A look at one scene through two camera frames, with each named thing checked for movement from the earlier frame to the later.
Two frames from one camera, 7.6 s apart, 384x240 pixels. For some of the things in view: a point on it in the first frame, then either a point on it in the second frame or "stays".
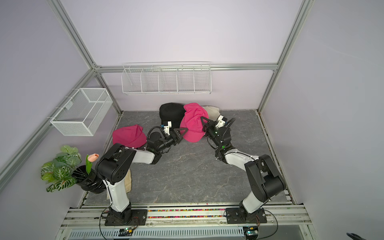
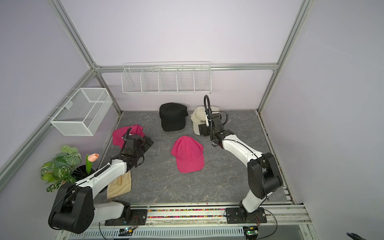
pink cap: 191,121 → 189,153
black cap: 173,112 stays
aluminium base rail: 186,221 stays
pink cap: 132,136 stays
